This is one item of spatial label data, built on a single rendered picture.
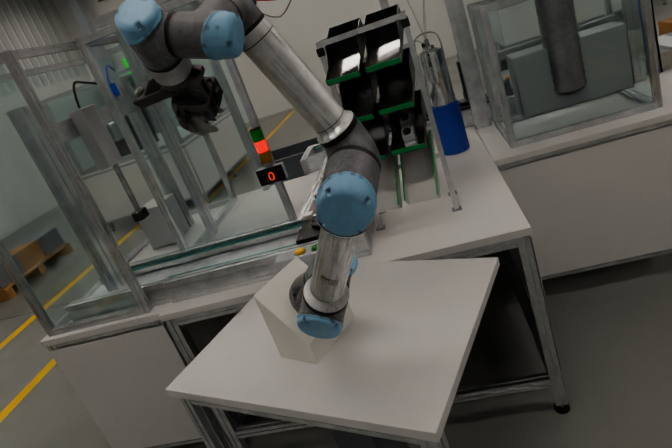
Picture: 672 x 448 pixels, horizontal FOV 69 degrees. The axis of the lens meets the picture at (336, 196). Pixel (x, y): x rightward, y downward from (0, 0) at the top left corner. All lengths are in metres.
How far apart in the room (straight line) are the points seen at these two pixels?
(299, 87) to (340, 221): 0.27
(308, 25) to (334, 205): 11.71
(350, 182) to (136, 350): 1.68
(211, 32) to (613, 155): 2.13
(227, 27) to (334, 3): 11.64
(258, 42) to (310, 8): 11.60
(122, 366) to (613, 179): 2.42
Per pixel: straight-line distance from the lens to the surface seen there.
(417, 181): 1.95
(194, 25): 0.85
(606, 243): 2.82
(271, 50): 0.97
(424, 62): 2.63
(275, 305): 1.47
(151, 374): 2.48
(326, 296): 1.19
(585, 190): 2.66
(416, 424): 1.22
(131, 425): 2.75
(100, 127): 2.65
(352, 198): 0.92
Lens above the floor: 1.72
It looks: 19 degrees down
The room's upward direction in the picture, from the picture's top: 20 degrees counter-clockwise
